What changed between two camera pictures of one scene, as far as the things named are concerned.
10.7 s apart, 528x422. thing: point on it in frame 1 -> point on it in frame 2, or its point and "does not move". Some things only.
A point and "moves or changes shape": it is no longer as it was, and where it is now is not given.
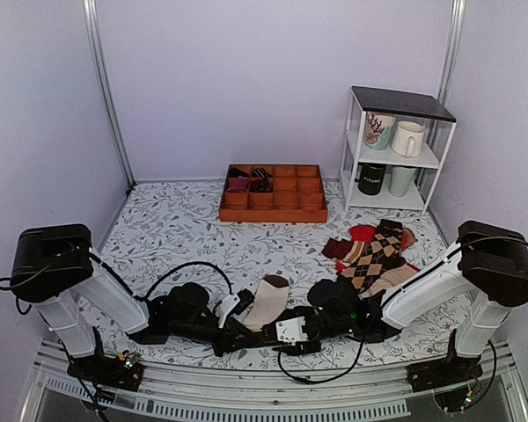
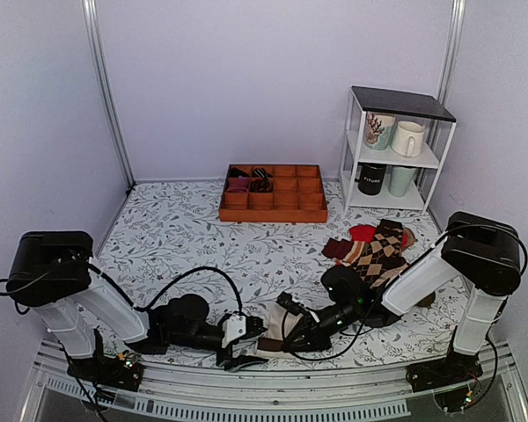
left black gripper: (227, 343) -> (232, 365)
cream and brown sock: (269, 301) moves or changes shape
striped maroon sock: (347, 250) does not move
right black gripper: (298, 349) does not move
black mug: (370, 178) does not move
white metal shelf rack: (393, 143) does not move
